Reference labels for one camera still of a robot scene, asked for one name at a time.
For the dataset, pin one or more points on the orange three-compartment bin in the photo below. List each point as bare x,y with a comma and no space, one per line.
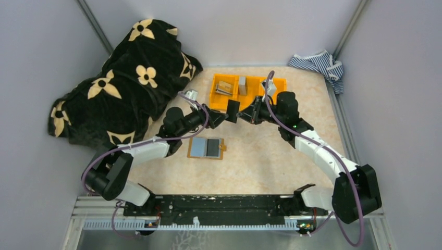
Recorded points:
219,101

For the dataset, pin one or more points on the grey box in bin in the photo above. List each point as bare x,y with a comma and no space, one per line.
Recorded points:
242,86

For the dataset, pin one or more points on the dark card in holder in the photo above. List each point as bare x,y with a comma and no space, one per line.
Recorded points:
212,148

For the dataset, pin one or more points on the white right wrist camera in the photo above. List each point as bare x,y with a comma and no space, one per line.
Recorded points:
269,88

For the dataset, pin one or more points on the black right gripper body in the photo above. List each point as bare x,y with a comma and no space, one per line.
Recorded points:
255,112

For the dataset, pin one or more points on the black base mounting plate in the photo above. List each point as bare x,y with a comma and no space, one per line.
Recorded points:
222,210

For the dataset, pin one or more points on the blue striped cloth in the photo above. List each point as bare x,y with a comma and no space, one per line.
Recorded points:
324,63

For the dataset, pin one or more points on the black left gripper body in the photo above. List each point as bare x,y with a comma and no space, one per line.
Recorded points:
213,119

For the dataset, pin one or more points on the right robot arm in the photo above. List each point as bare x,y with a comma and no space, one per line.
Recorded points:
355,191

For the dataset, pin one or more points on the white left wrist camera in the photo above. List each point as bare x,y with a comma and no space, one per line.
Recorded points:
191,96

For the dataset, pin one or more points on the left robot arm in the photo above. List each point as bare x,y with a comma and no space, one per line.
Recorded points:
107,173

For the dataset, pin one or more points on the tan leather card holder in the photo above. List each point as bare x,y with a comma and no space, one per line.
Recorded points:
222,147

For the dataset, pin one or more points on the black floral blanket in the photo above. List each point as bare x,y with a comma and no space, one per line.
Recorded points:
143,74

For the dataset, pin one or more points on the black credit card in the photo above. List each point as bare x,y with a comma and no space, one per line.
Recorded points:
232,110

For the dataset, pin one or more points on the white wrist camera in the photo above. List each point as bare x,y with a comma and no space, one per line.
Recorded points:
191,96
269,88

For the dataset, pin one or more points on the aluminium frame rail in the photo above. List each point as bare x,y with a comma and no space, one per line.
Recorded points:
100,214

